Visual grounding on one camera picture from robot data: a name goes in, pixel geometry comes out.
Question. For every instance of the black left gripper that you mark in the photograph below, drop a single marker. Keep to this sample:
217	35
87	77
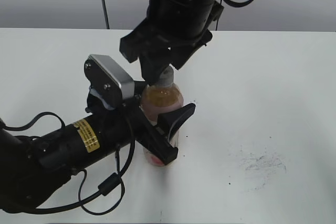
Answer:
127	124

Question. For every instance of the white bottle cap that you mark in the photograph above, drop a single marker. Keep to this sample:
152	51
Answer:
166	78

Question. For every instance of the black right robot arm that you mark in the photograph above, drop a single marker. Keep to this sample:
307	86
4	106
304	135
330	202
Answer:
171	33

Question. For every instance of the peach oolong tea bottle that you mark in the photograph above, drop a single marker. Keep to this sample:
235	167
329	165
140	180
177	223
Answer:
159	99

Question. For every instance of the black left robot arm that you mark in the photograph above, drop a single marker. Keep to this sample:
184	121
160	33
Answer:
34	167

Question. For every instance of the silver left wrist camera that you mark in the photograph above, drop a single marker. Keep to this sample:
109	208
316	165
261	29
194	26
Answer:
110	81

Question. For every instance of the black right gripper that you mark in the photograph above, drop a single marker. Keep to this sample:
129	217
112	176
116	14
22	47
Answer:
156	49

